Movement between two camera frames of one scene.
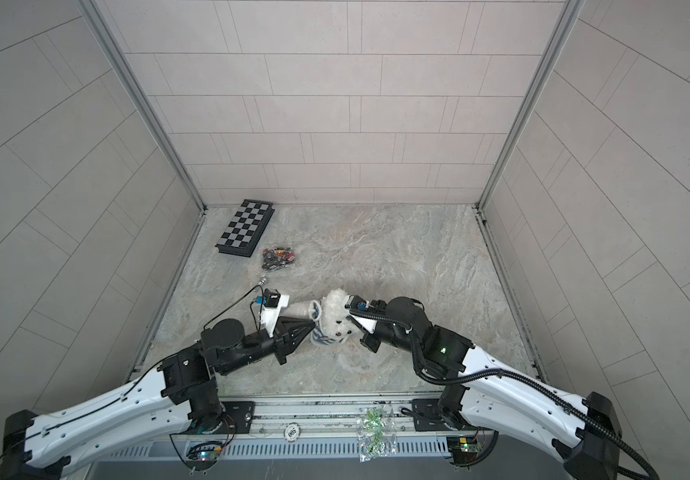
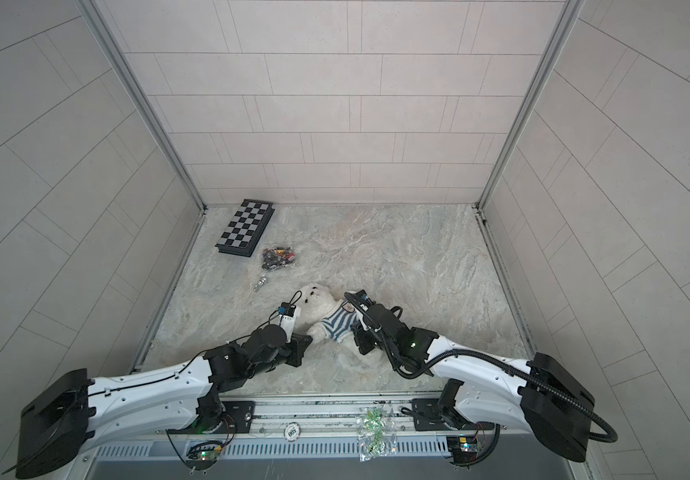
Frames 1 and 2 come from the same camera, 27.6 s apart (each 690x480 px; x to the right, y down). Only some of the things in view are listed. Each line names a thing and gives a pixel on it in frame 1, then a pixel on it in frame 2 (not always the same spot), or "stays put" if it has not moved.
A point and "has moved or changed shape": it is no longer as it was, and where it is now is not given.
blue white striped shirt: x=317 y=336 to x=340 y=320
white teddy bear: x=336 y=315 has moved or changed shape
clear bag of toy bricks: x=276 y=257 stays put
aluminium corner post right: x=524 y=123 stays put
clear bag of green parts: x=376 y=432 stays put
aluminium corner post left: x=153 y=117 stays put
